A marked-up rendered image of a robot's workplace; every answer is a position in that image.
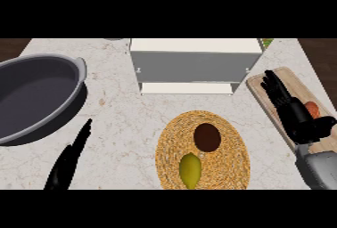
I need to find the yellow-green lemon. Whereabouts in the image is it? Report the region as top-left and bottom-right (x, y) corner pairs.
(178, 152), (203, 190)

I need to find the large grey pot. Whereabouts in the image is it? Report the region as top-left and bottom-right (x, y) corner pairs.
(0, 53), (89, 147)

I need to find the dark brown oval fruit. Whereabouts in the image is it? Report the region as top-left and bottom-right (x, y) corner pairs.
(194, 123), (224, 153)

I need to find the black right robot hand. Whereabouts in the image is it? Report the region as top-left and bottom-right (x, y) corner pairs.
(259, 69), (337, 145)

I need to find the round woven straw placemat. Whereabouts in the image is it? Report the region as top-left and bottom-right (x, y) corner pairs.
(154, 110), (252, 191)

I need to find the pale wooden cutting board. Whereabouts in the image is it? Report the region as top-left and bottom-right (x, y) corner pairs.
(246, 66), (337, 155)

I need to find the white tiered shelf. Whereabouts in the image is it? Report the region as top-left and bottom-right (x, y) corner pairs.
(128, 37), (267, 96)

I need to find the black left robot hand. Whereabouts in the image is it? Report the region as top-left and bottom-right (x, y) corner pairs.
(42, 118), (94, 191)

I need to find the green and red object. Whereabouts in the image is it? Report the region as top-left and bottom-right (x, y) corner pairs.
(259, 37), (276, 48)

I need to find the orange vegetable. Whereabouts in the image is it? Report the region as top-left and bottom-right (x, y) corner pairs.
(305, 101), (324, 120)

